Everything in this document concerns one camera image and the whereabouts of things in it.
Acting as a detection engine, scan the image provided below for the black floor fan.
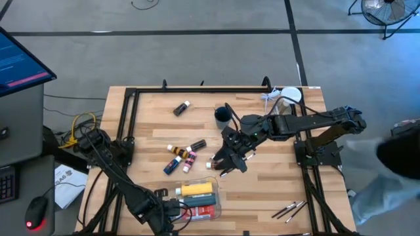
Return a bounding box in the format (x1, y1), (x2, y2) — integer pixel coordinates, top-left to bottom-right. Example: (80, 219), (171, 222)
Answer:
(347, 0), (420, 41)

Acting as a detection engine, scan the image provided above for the large grey paint bottle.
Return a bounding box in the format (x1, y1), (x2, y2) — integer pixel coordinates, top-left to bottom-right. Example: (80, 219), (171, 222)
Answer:
(179, 193), (217, 208)

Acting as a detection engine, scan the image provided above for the black keyboard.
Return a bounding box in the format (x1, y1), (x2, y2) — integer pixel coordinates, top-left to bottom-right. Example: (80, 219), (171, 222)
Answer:
(0, 165), (19, 205)

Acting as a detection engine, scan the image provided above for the computer monitor blue screen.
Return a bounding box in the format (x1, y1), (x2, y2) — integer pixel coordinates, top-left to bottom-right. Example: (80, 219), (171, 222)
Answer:
(0, 26), (58, 98)

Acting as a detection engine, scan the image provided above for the small blue paint bottle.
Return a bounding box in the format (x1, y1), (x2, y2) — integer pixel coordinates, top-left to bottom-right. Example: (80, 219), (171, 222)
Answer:
(163, 155), (182, 176)

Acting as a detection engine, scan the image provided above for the white lamp cable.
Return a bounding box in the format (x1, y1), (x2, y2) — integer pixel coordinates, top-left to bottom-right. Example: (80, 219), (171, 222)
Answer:
(261, 87), (282, 112)

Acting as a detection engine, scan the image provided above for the large red paint bottle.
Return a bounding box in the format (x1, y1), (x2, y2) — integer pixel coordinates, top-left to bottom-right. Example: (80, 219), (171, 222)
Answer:
(183, 205), (217, 221)

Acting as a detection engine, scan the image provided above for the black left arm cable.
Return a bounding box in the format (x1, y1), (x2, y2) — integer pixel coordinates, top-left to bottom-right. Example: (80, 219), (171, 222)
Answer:
(175, 201), (195, 232)

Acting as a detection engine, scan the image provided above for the white paper booklet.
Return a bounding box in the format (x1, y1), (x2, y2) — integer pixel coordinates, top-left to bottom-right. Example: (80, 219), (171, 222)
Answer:
(54, 163), (89, 210)

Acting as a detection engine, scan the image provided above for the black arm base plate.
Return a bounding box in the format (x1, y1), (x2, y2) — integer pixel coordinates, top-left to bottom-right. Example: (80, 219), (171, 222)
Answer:
(294, 140), (343, 167)
(87, 140), (135, 167)

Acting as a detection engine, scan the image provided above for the yellow cable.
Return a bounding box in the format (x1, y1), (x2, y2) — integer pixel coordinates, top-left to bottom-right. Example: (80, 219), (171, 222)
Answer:
(58, 112), (98, 150)

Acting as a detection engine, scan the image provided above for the black computer mouse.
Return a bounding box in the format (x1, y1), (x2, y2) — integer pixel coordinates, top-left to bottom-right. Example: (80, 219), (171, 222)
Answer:
(24, 195), (49, 231)

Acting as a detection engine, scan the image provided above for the clear plastic bin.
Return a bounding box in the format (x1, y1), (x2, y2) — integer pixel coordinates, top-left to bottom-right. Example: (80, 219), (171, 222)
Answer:
(157, 176), (222, 226)

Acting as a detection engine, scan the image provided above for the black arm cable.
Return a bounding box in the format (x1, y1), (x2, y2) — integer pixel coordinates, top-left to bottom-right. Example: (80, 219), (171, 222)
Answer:
(224, 96), (331, 132)
(175, 201), (195, 232)

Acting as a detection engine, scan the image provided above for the dark blue cup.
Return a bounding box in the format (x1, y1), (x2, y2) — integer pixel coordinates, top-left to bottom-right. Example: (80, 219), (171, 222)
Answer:
(214, 106), (233, 130)

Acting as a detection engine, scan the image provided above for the small dark brown paint bottle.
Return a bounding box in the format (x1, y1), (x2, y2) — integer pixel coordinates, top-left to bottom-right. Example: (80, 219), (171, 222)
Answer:
(186, 139), (207, 153)
(173, 100), (191, 117)

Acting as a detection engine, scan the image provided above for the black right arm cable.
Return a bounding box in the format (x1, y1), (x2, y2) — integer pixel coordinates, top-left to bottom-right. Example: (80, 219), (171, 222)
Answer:
(224, 96), (331, 132)

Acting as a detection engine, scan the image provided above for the black floor cable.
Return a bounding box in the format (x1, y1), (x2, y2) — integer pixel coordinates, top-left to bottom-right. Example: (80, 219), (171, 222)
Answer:
(130, 0), (161, 11)
(43, 94), (108, 100)

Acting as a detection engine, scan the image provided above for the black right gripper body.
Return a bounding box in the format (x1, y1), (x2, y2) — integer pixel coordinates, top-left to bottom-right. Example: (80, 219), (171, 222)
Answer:
(222, 126), (262, 157)

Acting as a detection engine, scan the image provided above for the person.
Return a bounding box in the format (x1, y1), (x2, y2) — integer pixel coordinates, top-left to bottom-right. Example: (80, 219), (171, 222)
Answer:
(346, 126), (420, 227)

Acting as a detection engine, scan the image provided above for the grey desk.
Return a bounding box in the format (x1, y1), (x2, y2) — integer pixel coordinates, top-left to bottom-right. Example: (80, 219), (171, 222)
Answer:
(0, 83), (56, 236)

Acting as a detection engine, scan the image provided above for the small pink paint bottle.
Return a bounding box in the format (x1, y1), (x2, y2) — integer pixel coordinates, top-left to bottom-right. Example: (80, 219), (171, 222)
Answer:
(182, 150), (198, 174)

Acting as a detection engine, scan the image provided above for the grey floor equipment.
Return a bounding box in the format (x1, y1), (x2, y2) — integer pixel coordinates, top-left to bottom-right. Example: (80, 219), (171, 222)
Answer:
(390, 118), (420, 137)

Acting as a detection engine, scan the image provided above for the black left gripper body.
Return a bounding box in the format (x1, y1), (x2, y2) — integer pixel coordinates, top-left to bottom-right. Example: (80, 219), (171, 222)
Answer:
(149, 196), (181, 219)

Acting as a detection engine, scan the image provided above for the large yellow paint bottle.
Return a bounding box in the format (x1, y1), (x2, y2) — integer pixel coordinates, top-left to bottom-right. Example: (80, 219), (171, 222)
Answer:
(175, 182), (214, 197)

